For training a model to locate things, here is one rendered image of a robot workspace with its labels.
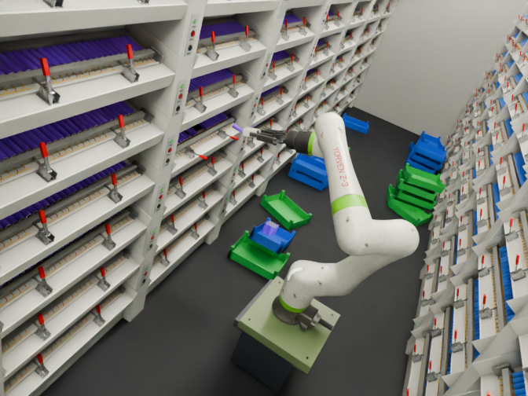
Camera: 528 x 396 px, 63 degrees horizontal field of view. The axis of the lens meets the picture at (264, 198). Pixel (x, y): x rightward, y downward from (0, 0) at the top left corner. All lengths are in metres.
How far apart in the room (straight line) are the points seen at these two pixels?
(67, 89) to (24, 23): 0.22
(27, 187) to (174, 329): 1.15
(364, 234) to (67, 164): 0.85
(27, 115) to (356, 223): 0.91
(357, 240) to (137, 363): 1.07
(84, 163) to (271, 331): 0.96
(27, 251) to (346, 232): 0.88
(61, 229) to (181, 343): 0.92
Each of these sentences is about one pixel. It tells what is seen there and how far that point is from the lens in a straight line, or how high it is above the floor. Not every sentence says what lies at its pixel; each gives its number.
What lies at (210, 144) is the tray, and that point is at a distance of 1.87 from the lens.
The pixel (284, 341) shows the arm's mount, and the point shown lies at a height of 0.32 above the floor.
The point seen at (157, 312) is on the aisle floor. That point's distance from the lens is 2.11.
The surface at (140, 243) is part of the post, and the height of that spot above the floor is 0.46.
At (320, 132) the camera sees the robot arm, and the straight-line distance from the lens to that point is 1.54.
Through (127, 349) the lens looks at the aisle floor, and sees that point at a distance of 1.98.
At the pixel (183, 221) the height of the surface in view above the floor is 0.36.
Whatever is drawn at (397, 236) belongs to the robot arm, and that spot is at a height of 0.93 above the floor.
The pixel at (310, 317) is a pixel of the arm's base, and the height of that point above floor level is 0.39.
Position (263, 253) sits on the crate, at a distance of 2.57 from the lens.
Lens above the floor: 1.61
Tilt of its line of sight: 32 degrees down
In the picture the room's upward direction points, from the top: 20 degrees clockwise
